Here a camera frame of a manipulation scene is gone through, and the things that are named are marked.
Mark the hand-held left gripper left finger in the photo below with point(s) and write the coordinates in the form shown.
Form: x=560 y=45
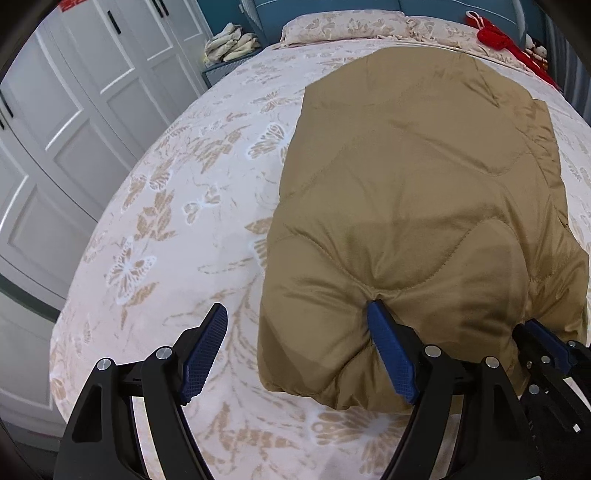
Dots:
x=207 y=350

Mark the floral cream bedspread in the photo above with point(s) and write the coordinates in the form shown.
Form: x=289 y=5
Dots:
x=184 y=207

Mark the tan quilted hooded jacket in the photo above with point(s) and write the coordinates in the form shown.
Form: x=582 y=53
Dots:
x=415 y=184

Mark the grey-blue curtain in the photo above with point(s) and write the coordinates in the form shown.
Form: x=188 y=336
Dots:
x=572 y=69

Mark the blue nightstand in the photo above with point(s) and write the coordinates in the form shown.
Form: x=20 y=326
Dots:
x=231 y=71

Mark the red garment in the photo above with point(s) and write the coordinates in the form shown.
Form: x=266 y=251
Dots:
x=496 y=37

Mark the blue upholstered bed headboard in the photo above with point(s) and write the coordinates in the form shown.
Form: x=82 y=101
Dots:
x=332 y=5

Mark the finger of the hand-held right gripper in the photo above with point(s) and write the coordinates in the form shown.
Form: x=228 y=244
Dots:
x=549 y=341
x=554 y=406

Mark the pile of cream cloths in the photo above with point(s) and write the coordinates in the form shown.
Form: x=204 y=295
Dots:
x=233 y=44

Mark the white panelled wardrobe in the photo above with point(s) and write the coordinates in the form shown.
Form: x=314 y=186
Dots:
x=69 y=138

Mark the red paper door decoration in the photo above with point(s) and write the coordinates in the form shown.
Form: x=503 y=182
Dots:
x=73 y=3

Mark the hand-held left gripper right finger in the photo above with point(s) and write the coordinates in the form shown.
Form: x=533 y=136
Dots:
x=392 y=350

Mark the floral cream pillow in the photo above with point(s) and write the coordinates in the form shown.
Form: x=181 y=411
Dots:
x=443 y=32
x=341 y=27

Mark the small figurine dolls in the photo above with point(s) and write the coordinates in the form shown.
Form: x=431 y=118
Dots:
x=536 y=53

